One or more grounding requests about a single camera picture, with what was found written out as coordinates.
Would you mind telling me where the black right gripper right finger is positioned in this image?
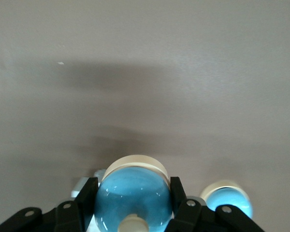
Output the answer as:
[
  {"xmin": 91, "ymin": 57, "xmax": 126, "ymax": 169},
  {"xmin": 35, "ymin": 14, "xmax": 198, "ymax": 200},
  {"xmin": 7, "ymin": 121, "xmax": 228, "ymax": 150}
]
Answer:
[{"xmin": 166, "ymin": 176, "xmax": 265, "ymax": 232}]

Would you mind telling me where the blue call bell wooden base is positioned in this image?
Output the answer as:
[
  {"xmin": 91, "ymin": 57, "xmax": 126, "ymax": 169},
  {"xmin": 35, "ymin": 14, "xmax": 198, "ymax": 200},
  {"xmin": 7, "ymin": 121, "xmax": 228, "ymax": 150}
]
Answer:
[
  {"xmin": 199, "ymin": 180, "xmax": 253, "ymax": 218},
  {"xmin": 94, "ymin": 154, "xmax": 173, "ymax": 232}
]

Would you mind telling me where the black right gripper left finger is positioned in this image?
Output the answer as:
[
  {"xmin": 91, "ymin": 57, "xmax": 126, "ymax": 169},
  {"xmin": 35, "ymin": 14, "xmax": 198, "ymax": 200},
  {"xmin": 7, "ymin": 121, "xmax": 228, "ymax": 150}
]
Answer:
[{"xmin": 0, "ymin": 177, "xmax": 99, "ymax": 232}]

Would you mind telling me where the brown table mat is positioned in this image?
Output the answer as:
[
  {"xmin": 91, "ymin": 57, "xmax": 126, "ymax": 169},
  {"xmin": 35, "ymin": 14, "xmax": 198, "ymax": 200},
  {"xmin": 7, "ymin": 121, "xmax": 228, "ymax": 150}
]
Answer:
[{"xmin": 0, "ymin": 0, "xmax": 290, "ymax": 232}]

